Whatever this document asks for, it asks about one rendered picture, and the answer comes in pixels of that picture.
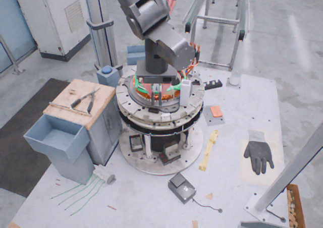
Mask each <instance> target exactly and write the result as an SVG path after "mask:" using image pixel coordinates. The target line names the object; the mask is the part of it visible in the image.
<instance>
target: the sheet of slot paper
mask: <svg viewBox="0 0 323 228"><path fill-rule="evenodd" d="M256 130H257V131H263V132H264V136H265V140H266V143H267V144H268V145H269V147H270V149H271V152H272V156H273V159H272V161H273V163H274V166H275V168H274V169H271V168H270V165H269V162H267V163H266V173H265V174H262V173H261V171H260V175H256V173H255V172H254V171H253V170H252V167H251V159H250V156H249V157H248V158H244V156H243V155H244V151H245V149H246V146H247V144H248V141H249V140H246V139H241V140H240V179H239V180H240V181H243V182H250V183H254V184H258V185H265V186H269V187H270V186H271V185H272V183H273V182H274V181H275V180H276V178H277V177H278V175H279V174H280V172H279V171H280V169H279V163H281V164H282V157H281V147H280V140H279V132H275V131H273V136H274V137H273V138H269V137H268V130H264V129H258V128H256Z"/></svg>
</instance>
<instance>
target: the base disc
mask: <svg viewBox="0 0 323 228"><path fill-rule="evenodd" d="M193 128H194V130H193V131H192V139H193V141H192V144H191V146H190V149H189V150H185V149H184V148H183V145H184V143H185V140H186V135H185V134H184V133H181V135H180V142H179V143H178V148H177V149H178V150H179V152H180V155H181V158H180V159H178V160H176V161H173V162H171V163H169V164H167V165H163V163H162V161H161V159H160V158H159V154H160V153H162V152H156V151H152V152H153V155H156V156H157V160H156V162H151V161H148V160H146V159H144V158H143V157H142V155H143V153H144V152H146V149H145V144H144V143H143V142H142V134H140V133H137V132H135V133H134V132H132V131H131V129H130V127H127V126H126V124H125V123H124V124H123V132H122V134H121V136H120V138H119V146H120V150H121V153H122V155H123V156H124V158H125V159H126V160H127V161H128V163H129V164H130V165H132V166H133V167H135V168H136V169H138V170H141V171H143V172H145V173H147V174H152V175H169V174H174V173H177V172H180V171H181V170H183V169H185V168H187V167H188V166H190V165H191V164H193V163H194V162H195V160H196V159H197V158H198V156H199V155H200V154H201V151H202V148H203V131H202V128H201V126H200V124H199V122H197V123H194V126H193ZM138 134H140V138H141V143H142V149H143V150H142V151H137V152H131V146H130V139H129V136H133V135H138Z"/></svg>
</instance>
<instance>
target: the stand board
mask: <svg viewBox="0 0 323 228"><path fill-rule="evenodd" d="M94 87H96V88H95V90H97V89H99V88H100V89H99V90H98V91H97V92H96V93H95V96H96V99H97V100H95V99H94V100H93V107H92V109H91V112H90V113H91V114H92V117H88V116H85V115H81V114H78V113H75V112H72V111H69V110H65V109H62V108H58V107H55V106H51V105H49V106H48V107H47V108H46V109H45V110H44V111H43V114H44V113H48V114H50V115H52V116H56V117H59V118H63V119H67V120H70V121H74V122H76V123H79V124H82V125H85V128H86V129H88V130H89V129H90V128H91V126H92V125H93V124H94V122H95V121H96V120H97V118H98V117H99V116H100V114H101V113H102V112H103V110H104V108H105V107H106V106H107V104H108V103H109V101H110V100H111V99H112V98H113V96H114V95H115V93H116V89H115V88H113V87H108V86H104V85H102V84H97V83H92V82H88V81H84V80H80V79H74V80H73V82H72V83H71V84H70V85H69V86H68V87H67V88H66V89H65V90H64V91H63V92H62V93H61V94H60V95H59V96H58V97H57V98H56V99H55V100H54V101H53V102H52V103H55V104H59V105H62V106H66V107H70V108H71V106H70V105H71V104H72V103H73V102H74V101H75V100H77V99H79V98H82V97H84V96H85V95H87V94H89V93H90V92H91V91H92V90H93V88H94ZM69 89H73V90H76V93H77V95H75V94H71V93H69ZM90 102H91V98H89V97H87V98H86V99H84V100H82V102H81V103H80V104H79V105H77V106H76V107H74V108H73V109H78V110H81V111H84V112H87V108H88V106H89V104H90ZM87 113H88V112H87Z"/></svg>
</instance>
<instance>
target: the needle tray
mask: <svg viewBox="0 0 323 228"><path fill-rule="evenodd" d="M126 51H127V64H128V66H136V65H137V61H138V60H145V44H144V45H133V46H126Z"/></svg>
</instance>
